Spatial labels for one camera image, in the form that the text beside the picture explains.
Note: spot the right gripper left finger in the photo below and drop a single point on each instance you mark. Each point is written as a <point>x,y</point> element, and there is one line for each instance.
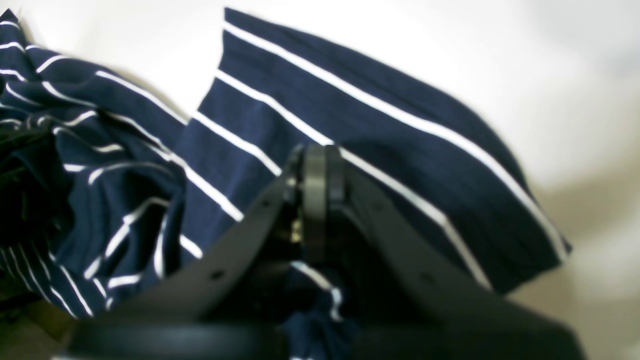
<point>225,305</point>

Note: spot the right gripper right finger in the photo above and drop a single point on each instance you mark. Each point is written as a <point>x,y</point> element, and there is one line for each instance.
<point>412,303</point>

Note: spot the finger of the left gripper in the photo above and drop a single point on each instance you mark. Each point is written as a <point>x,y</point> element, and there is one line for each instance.
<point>34,187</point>

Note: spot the navy white striped t-shirt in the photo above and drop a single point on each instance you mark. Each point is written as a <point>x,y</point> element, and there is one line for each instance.
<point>151,191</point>

